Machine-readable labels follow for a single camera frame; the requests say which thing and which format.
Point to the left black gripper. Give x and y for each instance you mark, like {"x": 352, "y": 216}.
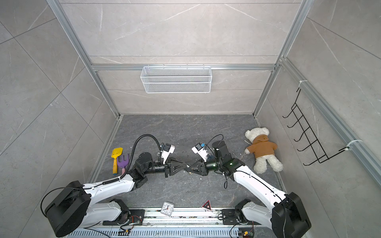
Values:
{"x": 175, "y": 173}

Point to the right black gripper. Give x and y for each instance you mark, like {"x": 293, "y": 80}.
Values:
{"x": 202, "y": 170}

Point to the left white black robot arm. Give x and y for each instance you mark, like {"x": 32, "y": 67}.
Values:
{"x": 81, "y": 204}

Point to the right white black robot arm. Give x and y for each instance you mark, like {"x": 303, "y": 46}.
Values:
{"x": 283, "y": 213}

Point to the red black triangle sign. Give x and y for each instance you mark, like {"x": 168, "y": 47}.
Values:
{"x": 207, "y": 205}

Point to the white small alarm clock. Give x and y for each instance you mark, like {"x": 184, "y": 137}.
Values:
{"x": 167, "y": 209}

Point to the purple pink toy rake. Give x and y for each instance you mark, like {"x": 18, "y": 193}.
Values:
{"x": 123, "y": 161}

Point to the yellow toy shovel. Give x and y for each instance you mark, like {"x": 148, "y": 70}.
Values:
{"x": 115, "y": 154}

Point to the white teddy bear brown hoodie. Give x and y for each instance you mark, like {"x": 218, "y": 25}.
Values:
{"x": 263, "y": 150}

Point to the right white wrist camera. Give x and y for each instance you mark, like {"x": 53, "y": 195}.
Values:
{"x": 200, "y": 149}

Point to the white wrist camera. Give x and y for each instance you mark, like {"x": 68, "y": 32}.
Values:
{"x": 200, "y": 149}
{"x": 165, "y": 152}

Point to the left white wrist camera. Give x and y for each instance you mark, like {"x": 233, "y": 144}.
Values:
{"x": 165, "y": 152}

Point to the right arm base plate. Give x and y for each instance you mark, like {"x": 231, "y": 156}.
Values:
{"x": 234, "y": 216}

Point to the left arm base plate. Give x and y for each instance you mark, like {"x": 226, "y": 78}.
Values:
{"x": 133, "y": 217}

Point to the white wire mesh basket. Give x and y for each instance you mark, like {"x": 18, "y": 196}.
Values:
{"x": 176, "y": 79}

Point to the black wire hook rack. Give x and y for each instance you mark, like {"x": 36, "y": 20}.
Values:
{"x": 308, "y": 134}

